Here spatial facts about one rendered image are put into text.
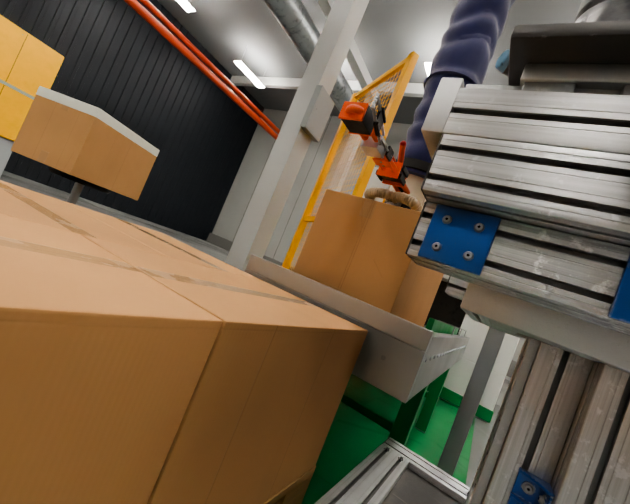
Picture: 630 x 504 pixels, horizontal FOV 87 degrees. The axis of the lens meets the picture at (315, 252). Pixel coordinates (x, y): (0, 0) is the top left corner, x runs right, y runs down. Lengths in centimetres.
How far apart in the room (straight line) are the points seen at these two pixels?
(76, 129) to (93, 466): 207
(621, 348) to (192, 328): 55
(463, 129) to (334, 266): 75
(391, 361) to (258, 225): 143
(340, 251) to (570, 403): 76
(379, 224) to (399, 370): 47
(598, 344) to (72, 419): 62
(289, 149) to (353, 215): 118
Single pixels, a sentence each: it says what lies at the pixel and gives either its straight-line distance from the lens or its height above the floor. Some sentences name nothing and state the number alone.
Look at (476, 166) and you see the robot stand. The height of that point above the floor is 86.
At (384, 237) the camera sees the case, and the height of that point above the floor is 83.
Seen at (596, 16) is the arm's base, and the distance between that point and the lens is 65.
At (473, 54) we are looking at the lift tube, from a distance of 171.
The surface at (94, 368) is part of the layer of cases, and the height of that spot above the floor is 49.
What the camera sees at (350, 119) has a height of 105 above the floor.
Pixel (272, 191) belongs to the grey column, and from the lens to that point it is 223.
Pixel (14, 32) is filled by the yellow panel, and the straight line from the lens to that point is 809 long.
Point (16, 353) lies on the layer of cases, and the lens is 34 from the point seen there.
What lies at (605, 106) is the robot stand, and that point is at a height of 96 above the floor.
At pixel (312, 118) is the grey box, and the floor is 155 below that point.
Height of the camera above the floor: 65
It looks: 3 degrees up
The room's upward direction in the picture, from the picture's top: 22 degrees clockwise
